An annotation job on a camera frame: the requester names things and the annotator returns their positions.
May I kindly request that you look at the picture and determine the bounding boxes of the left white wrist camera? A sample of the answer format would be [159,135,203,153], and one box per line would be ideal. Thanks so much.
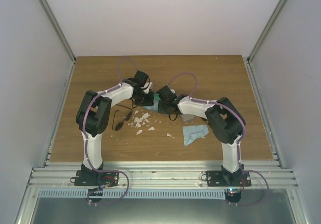
[142,82,153,94]

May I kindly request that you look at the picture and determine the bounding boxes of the slotted cable duct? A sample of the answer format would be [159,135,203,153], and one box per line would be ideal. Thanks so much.
[38,188,225,200]

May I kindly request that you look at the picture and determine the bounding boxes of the blue cleaning cloth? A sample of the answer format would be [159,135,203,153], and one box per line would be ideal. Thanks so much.
[183,125,209,147]
[142,105,158,112]

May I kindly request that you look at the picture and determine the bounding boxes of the grey glasses case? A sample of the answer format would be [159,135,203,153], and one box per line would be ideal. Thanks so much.
[181,114,195,123]

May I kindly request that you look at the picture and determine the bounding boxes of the thin-frame clear glasses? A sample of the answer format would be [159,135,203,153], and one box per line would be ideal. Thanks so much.
[112,104,133,132]

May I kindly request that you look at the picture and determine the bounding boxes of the aluminium frame rail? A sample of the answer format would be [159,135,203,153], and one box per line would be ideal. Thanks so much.
[28,160,298,189]

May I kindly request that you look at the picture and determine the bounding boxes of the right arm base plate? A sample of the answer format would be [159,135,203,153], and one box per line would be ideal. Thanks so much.
[200,171,252,187]

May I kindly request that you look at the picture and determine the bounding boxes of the crumpled blue cleaning cloth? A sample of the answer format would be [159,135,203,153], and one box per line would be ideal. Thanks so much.
[183,125,209,147]

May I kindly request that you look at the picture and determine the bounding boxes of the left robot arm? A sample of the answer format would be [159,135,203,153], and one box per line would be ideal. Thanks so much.
[76,71,153,186]

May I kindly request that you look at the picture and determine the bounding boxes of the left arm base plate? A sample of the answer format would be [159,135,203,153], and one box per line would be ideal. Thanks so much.
[70,170,119,187]

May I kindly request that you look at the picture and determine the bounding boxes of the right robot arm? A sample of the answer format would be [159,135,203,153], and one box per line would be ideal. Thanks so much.
[156,86,246,186]

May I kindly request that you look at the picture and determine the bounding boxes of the teal glasses case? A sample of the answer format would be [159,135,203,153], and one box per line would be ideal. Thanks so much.
[143,91,160,106]

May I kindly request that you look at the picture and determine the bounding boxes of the white paper scraps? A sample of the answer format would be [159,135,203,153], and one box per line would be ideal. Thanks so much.
[110,109,174,138]

